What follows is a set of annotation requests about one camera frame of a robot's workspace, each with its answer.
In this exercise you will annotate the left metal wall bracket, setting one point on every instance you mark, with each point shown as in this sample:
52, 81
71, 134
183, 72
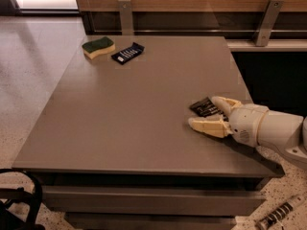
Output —
126, 17

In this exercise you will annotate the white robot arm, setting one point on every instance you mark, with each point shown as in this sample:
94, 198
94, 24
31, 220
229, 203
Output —
284, 133

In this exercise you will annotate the striped tube on floor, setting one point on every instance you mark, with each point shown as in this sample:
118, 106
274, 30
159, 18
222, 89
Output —
278, 214

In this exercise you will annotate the grey table drawer front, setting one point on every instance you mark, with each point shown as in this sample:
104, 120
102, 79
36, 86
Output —
151, 201

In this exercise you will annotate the black chocolate rxbar wrapper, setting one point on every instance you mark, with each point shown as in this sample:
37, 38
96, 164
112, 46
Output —
205, 108

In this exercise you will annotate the blue blueberry rxbar wrapper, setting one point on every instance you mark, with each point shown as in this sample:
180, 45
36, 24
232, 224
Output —
128, 54

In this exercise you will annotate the metal wall bracket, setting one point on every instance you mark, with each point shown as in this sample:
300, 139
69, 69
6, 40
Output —
264, 30
126, 17

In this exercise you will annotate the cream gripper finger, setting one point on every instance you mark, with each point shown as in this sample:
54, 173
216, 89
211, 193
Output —
212, 125
226, 105

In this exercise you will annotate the right metal wall bracket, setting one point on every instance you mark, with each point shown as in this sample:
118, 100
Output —
264, 30

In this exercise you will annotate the green and yellow sponge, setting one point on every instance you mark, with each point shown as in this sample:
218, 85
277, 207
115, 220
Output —
98, 47

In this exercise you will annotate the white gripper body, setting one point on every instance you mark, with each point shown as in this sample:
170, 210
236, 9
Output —
246, 123

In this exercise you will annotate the black chair frame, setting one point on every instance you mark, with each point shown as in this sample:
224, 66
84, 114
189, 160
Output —
9, 197

